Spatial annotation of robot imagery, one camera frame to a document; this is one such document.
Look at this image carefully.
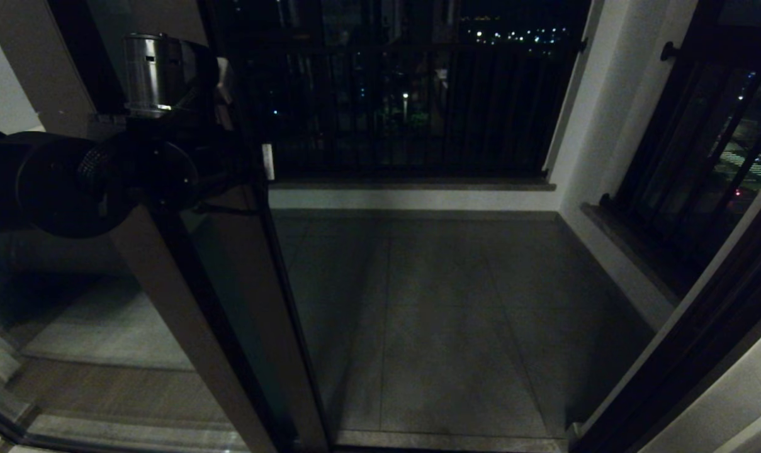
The brown-framed sliding glass door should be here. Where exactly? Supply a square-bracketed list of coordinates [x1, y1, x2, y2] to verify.
[97, 0, 330, 453]

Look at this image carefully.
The brown-framed fixed glass panel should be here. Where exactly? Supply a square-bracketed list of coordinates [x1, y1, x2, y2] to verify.
[0, 0, 274, 453]

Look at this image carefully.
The dark front-load washing machine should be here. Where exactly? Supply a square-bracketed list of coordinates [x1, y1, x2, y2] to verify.
[0, 230, 126, 290]

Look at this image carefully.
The brown stone window sill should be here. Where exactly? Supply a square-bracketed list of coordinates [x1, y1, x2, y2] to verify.
[580, 204, 680, 310]

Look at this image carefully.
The dark brown door jamb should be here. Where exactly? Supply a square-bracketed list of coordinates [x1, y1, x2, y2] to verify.
[569, 170, 761, 453]

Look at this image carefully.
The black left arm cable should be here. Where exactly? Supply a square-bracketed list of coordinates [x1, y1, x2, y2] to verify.
[191, 200, 260, 217]

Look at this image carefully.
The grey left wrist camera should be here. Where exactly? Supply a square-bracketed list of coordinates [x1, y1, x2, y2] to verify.
[215, 57, 237, 130]

